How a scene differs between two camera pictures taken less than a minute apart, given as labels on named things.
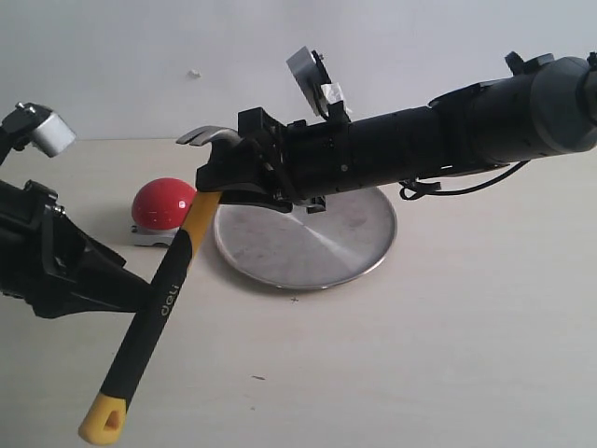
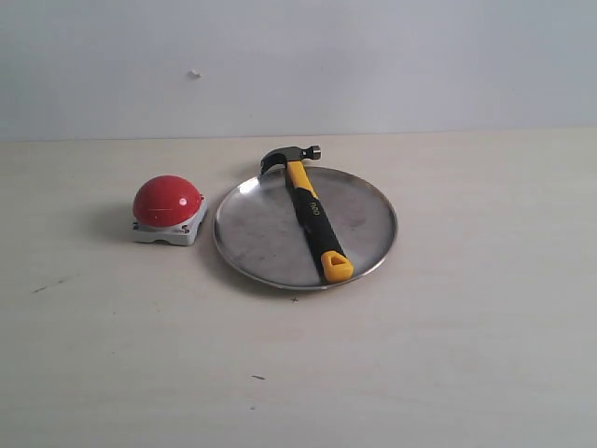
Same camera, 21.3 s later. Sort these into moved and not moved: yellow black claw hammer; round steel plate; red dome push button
Moved: yellow black claw hammer
Not moved: red dome push button; round steel plate
